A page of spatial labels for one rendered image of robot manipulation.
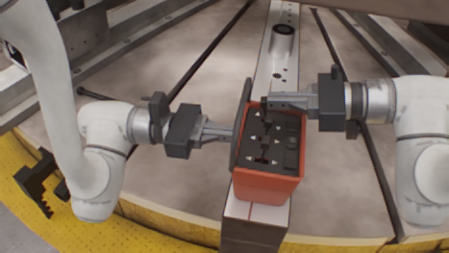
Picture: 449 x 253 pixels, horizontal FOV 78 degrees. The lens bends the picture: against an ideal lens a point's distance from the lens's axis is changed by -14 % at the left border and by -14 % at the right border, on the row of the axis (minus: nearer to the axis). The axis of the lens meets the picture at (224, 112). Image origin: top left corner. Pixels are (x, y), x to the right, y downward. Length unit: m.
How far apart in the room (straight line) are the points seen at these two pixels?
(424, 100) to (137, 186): 0.94
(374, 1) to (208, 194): 0.87
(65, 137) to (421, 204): 0.62
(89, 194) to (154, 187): 0.51
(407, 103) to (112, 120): 0.61
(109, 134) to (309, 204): 0.74
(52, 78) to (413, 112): 0.61
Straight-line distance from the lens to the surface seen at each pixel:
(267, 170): 0.61
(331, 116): 0.59
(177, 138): 0.68
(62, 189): 1.20
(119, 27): 1.85
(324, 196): 1.21
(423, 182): 0.58
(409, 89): 0.64
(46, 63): 0.50
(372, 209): 1.25
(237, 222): 0.68
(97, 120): 0.76
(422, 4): 1.23
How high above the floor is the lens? 1.28
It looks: 43 degrees down
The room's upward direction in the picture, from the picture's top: 4 degrees clockwise
